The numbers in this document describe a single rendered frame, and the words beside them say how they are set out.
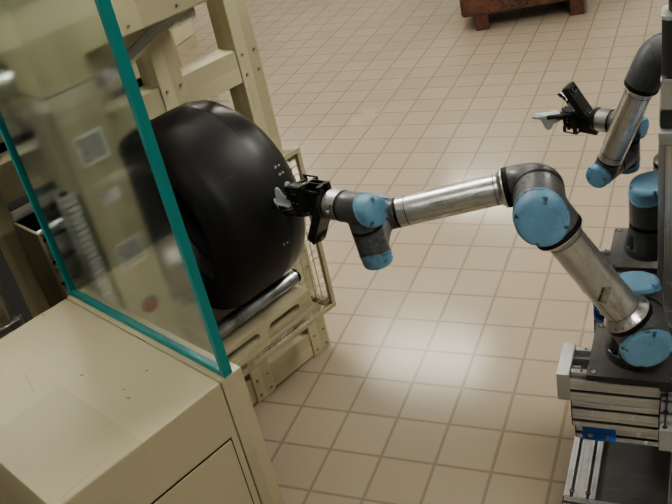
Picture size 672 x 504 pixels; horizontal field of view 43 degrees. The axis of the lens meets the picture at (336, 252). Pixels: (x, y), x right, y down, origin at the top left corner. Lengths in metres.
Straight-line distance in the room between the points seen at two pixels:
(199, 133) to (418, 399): 1.56
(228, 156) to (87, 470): 0.95
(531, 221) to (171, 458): 0.89
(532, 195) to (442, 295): 2.02
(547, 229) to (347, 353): 1.88
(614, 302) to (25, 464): 1.27
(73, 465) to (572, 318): 2.52
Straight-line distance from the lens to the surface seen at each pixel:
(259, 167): 2.17
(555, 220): 1.86
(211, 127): 2.21
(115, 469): 1.49
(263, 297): 2.39
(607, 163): 2.64
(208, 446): 1.59
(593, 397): 2.38
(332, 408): 3.36
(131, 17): 2.39
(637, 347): 2.07
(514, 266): 3.97
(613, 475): 2.72
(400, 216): 2.05
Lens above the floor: 2.21
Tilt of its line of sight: 31 degrees down
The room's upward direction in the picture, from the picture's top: 13 degrees counter-clockwise
